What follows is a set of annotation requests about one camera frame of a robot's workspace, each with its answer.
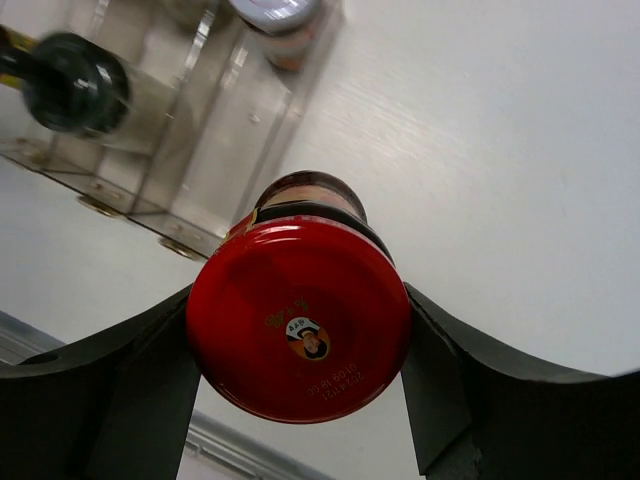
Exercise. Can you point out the black grinder white bottle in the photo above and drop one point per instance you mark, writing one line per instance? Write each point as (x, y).
(86, 93)

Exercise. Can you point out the middle clear organizer bin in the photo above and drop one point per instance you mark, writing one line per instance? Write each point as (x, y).
(178, 50)

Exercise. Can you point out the small yellow label bottle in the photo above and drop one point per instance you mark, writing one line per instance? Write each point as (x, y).
(14, 45)

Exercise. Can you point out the right clear organizer bin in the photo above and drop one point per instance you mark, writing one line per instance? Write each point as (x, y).
(245, 113)

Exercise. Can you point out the white lid sauce jar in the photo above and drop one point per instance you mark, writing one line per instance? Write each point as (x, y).
(289, 32)

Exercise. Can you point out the clear organizer bin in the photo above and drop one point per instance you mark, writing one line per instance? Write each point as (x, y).
(178, 50)
(245, 113)
(22, 138)

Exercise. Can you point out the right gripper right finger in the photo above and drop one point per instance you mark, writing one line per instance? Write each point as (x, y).
(481, 409)

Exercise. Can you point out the red lid brown jar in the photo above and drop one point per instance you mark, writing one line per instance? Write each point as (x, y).
(300, 315)

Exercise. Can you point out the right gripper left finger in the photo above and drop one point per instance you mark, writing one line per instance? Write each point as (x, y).
(114, 405)

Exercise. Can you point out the aluminium table front rail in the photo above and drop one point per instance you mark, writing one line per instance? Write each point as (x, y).
(209, 448)

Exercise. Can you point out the left clear organizer bin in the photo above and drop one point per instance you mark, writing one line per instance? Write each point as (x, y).
(22, 138)

